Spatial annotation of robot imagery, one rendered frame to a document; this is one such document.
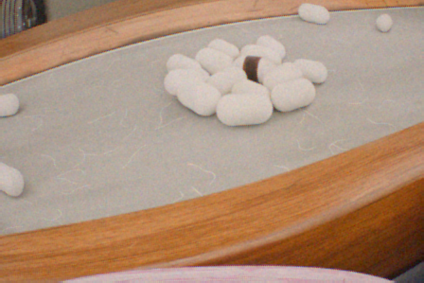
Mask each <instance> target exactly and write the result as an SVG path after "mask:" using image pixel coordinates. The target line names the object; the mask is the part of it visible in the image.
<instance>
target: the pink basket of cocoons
mask: <svg viewBox="0 0 424 283"><path fill-rule="evenodd" d="M60 283H397V282H394V281H390V280H387V279H385V278H384V279H383V278H379V277H375V276H372V275H368V274H359V273H353V272H352V273H351V272H349V271H340V270H333V269H332V270H330V269H323V268H321V269H320V268H311V267H304V268H303V267H295V266H294V267H291V266H289V267H285V266H281V267H280V266H213V267H196V268H194V267H185V268H171V269H169V268H165V269H155V270H153V269H150V270H138V271H128V272H116V273H108V274H99V275H93V276H87V277H86V276H85V277H80V278H76V279H71V280H68V281H67V280H66V281H63V282H60Z"/></svg>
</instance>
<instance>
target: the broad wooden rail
mask: <svg viewBox="0 0 424 283"><path fill-rule="evenodd" d="M305 3H307V4H312V5H317V6H320V7H323V8H325V9H326V10H327V11H328V12H331V11H332V12H334V11H344V10H345V11H348V10H356V9H357V10H360V9H361V10H363V9H388V8H400V7H402V8H403V7H404V8H406V7H407V8H408V7H420V6H421V7H423V6H424V0H118V1H116V2H113V3H109V4H105V5H101V6H99V7H96V8H92V9H86V10H84V11H82V12H78V13H75V14H71V15H69V16H67V17H63V18H60V19H57V20H55V21H52V22H48V23H45V24H43V25H41V26H38V27H33V28H31V29H29V30H26V31H22V32H19V33H17V34H15V35H12V36H10V37H7V38H4V39H2V40H0V86H3V85H6V84H10V83H13V82H15V81H18V80H23V79H25V78H28V77H31V76H33V75H36V74H39V73H42V72H44V71H47V70H50V69H53V68H57V67H60V66H63V65H67V64H68V63H70V62H75V61H78V60H82V59H86V58H89V57H93V56H95V55H96V54H100V53H104V52H108V51H112V50H116V49H118V48H120V47H123V46H127V45H131V44H139V43H143V42H147V41H151V40H154V39H157V38H161V37H164V36H168V35H172V34H177V33H181V32H187V31H193V30H198V29H202V28H207V27H214V26H223V25H227V24H232V23H240V22H244V21H248V22H249V21H253V20H261V19H265V18H266V19H269V18H273V17H274V18H276V17H281V16H282V17H285V16H293V15H300V14H299V12H298V9H299V8H300V7H299V6H301V5H302V4H305Z"/></svg>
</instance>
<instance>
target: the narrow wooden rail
mask: <svg viewBox="0 0 424 283"><path fill-rule="evenodd" d="M423 261H424V121H423V122H419V123H417V124H415V125H414V126H410V127H408V128H406V129H402V130H400V131H398V132H395V133H390V134H388V135H386V136H384V137H382V138H380V139H375V140H373V141H371V142H368V143H366V144H363V145H361V146H359V147H357V148H355V149H351V150H345V151H343V152H340V153H337V154H335V155H332V156H329V157H327V158H324V159H322V160H318V161H315V162H313V163H310V164H307V165H304V166H301V167H299V168H295V169H292V170H290V171H287V172H284V173H281V174H278V175H275V176H272V177H269V178H266V179H263V180H259V181H256V182H253V183H250V184H247V185H244V186H237V187H231V188H228V189H225V190H222V191H219V192H215V193H212V194H208V195H205V196H199V197H196V198H193V199H190V200H186V201H184V200H182V201H180V202H177V203H168V204H166V205H162V206H161V205H160V206H156V207H154V208H148V209H142V210H138V211H133V212H131V213H130V212H128V213H125V214H119V215H114V216H110V217H104V218H99V219H93V220H89V221H80V222H73V223H68V224H65V225H63V224H62V225H58V226H51V227H47V228H41V229H36V230H34V229H33V230H29V231H28V230H27V231H24V232H23V231H22V232H19V233H17V232H16V233H13V234H12V233H11V234H6V235H1V236H0V283H60V282H63V281H66V280H67V281H68V280H71V279H76V278H80V277H85V276H86V277H87V276H93V275H99V274H108V273H116V272H128V271H138V270H150V269H153V270H155V269H165V268H169V269H171V268H185V267H194V268H196V267H213V266H280V267H281V266H285V267H289V266H291V267H294V266H295V267H303V268H304V267H311V268H320V269H321V268H323V269H330V270H332V269H333V270H340V271H349V272H351V273H352V272H353V273H359V274H368V275H372V276H375V277H379V278H383V279H384V278H385V279H387V280H390V281H391V280H393V279H395V278H397V277H399V276H400V275H402V274H404V273H406V272H407V271H409V270H411V269H413V268H414V267H415V266H417V265H418V264H420V263H421V262H423Z"/></svg>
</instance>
